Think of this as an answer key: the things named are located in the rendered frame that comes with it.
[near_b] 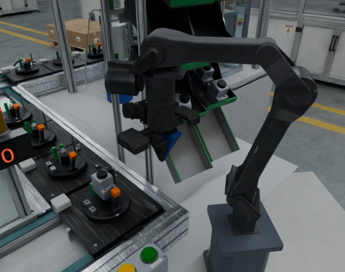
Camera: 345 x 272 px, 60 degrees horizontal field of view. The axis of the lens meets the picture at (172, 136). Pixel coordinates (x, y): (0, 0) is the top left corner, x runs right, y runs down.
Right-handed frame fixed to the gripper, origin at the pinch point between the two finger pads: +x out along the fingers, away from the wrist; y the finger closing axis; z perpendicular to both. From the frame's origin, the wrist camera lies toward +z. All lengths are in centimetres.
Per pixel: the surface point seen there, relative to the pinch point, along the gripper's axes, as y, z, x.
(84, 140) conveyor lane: -9, 59, 30
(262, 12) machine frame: -160, 75, 0
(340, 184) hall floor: -191, -1, 125
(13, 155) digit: 22.8, 28.9, 5.8
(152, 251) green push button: 5.7, -2.1, 28.2
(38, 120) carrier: -1, 86, 29
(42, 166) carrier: 11, 52, 29
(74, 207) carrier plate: 12.6, 25.9, 28.5
